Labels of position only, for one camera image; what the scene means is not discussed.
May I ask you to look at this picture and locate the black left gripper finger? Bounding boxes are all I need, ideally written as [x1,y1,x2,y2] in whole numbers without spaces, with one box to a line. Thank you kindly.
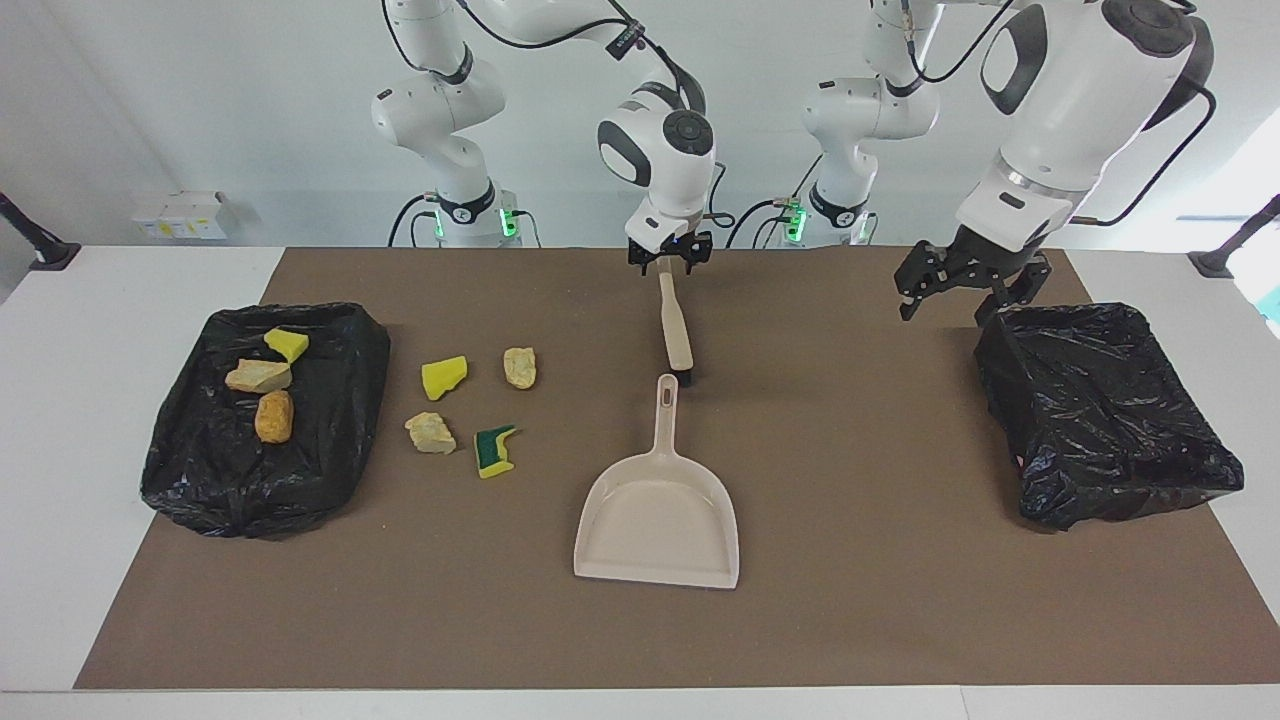
[975,252,1053,328]
[893,240,953,323]

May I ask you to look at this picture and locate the beige brush black bristles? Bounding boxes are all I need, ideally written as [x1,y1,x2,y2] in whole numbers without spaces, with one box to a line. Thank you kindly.
[655,255,695,388]

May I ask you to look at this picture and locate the plain yellow sponge piece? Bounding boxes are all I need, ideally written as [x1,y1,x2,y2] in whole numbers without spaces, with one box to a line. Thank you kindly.
[421,355,469,402]

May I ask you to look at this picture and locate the green yellow curved sponge piece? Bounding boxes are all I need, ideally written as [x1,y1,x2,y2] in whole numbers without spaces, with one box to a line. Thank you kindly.
[473,424,520,480]

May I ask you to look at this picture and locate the beige plastic dustpan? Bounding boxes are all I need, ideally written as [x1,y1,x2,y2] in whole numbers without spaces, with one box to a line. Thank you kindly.
[573,374,741,591]

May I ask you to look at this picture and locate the brown cork-like lump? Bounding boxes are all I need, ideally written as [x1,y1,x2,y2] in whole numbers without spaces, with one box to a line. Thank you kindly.
[254,390,296,445]

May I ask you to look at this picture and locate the tan sponge chunk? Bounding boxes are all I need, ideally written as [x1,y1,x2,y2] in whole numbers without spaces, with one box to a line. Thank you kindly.
[224,358,294,395]

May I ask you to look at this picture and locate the black bag lined bin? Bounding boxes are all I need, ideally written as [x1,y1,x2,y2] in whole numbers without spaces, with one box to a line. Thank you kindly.
[140,302,393,541]
[974,302,1246,533]

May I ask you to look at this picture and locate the black stand leg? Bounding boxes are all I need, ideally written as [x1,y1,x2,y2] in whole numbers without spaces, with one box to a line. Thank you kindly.
[1188,194,1280,280]
[0,192,83,272]

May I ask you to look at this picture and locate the brown table mat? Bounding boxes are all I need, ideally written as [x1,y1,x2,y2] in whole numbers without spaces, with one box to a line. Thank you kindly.
[75,247,1280,691]

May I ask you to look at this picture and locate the black right base cable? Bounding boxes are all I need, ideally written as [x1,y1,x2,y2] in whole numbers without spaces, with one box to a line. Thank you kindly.
[388,193,441,248]

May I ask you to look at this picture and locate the large white wall box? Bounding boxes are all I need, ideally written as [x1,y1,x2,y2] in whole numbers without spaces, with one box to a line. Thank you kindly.
[160,190,239,241]

